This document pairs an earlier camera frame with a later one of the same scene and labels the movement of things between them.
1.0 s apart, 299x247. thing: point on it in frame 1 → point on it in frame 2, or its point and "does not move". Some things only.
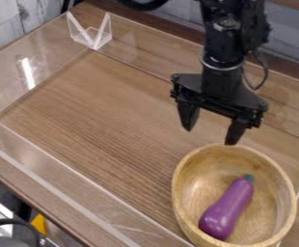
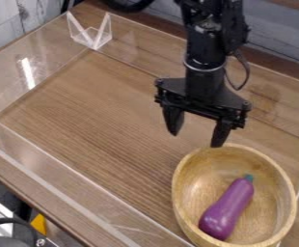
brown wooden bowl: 207,173 does not move
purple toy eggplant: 218,218 does not move
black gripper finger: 237,130 → 221,133
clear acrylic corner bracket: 94,38 does not move
